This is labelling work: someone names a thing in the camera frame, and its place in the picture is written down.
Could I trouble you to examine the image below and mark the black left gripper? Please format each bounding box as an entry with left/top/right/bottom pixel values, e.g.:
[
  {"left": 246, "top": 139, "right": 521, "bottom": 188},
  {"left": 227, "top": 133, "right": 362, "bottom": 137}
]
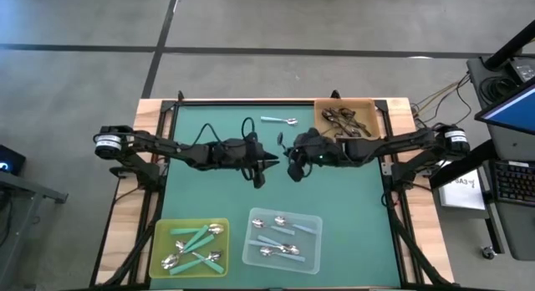
[{"left": 221, "top": 131, "right": 280, "bottom": 190}]

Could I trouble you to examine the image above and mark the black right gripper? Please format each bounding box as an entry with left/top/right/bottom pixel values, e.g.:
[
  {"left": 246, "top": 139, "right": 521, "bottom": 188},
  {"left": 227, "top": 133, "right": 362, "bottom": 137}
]
[{"left": 282, "top": 127, "right": 346, "bottom": 183}]

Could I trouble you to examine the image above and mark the clear plastic bin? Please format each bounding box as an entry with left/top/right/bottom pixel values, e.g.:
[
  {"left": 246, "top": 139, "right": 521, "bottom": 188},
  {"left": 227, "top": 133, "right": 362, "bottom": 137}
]
[{"left": 241, "top": 207, "right": 324, "bottom": 276}]

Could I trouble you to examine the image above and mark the orange plastic bin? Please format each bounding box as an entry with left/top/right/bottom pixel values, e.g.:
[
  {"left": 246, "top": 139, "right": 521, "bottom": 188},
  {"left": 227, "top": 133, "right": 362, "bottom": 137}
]
[{"left": 313, "top": 97, "right": 381, "bottom": 142}]

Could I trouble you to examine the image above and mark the yellow-green plastic bin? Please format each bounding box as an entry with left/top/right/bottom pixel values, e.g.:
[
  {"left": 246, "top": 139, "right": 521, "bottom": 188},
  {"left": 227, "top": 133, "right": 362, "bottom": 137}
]
[{"left": 149, "top": 217, "right": 231, "bottom": 279}]

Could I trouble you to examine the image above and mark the green table mat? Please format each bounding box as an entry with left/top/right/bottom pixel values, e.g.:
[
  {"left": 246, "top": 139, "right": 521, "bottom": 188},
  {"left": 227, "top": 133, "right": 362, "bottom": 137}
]
[{"left": 149, "top": 105, "right": 403, "bottom": 290}]

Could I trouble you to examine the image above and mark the black stand beam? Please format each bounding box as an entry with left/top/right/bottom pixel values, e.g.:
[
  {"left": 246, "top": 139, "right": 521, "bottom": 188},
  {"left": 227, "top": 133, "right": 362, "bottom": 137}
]
[{"left": 429, "top": 139, "right": 499, "bottom": 191}]

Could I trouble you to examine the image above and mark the white paper sheet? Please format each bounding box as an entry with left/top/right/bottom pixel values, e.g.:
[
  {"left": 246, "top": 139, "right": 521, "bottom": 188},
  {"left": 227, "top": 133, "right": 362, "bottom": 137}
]
[{"left": 437, "top": 158, "right": 487, "bottom": 212}]

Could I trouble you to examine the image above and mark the monitor with blue screen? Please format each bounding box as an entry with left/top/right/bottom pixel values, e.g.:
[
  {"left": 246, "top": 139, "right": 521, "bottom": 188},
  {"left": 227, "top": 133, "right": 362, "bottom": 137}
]
[{"left": 474, "top": 78, "right": 535, "bottom": 136}]

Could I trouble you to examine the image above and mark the black keyboard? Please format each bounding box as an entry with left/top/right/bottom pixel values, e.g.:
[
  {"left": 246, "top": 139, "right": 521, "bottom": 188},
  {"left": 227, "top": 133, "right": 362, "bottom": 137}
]
[{"left": 492, "top": 160, "right": 535, "bottom": 207}]

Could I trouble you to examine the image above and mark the gray equipment cart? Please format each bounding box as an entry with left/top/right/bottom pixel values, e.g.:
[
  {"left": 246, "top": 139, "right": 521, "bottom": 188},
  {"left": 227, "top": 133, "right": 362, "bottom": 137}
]
[{"left": 466, "top": 55, "right": 535, "bottom": 262}]

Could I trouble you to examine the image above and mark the black stand pole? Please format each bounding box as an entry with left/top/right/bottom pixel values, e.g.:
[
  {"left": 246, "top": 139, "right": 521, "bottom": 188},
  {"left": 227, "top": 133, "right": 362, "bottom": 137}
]
[{"left": 483, "top": 19, "right": 535, "bottom": 71}]

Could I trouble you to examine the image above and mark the black power adapter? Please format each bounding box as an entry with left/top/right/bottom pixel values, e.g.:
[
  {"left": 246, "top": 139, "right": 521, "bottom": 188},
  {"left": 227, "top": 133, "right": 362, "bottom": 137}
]
[{"left": 508, "top": 57, "right": 535, "bottom": 84}]

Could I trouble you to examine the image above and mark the black device with blue light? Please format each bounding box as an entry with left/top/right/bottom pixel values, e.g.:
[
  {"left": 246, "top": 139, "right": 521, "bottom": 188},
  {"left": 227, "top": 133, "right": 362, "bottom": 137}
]
[{"left": 0, "top": 143, "right": 27, "bottom": 176}]

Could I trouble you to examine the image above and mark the gray side cart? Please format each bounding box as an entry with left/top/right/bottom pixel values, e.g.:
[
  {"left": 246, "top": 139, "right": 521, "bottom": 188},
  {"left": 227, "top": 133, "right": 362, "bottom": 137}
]
[{"left": 0, "top": 169, "right": 69, "bottom": 291}]

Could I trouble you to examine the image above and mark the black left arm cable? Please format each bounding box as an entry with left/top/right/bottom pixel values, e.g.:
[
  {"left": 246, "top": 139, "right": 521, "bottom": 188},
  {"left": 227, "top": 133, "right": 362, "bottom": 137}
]
[{"left": 191, "top": 117, "right": 257, "bottom": 146}]

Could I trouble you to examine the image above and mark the black aluminium table frame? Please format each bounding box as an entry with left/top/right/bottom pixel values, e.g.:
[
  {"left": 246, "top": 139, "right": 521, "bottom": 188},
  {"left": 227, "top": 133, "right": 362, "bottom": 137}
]
[{"left": 89, "top": 89, "right": 456, "bottom": 291}]

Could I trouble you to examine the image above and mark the yellow floor cable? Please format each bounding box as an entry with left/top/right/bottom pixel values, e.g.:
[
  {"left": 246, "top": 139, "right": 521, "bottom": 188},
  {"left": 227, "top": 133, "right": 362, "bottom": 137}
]
[{"left": 411, "top": 75, "right": 471, "bottom": 112}]

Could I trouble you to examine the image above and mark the black floor cable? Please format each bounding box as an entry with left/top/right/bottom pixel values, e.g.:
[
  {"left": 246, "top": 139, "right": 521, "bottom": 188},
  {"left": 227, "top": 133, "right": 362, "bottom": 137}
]
[{"left": 434, "top": 73, "right": 475, "bottom": 134}]

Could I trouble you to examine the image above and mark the coiled black cable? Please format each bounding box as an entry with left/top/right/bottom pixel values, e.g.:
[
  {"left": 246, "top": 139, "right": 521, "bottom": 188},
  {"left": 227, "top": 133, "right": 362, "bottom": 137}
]
[{"left": 479, "top": 74, "right": 510, "bottom": 103}]

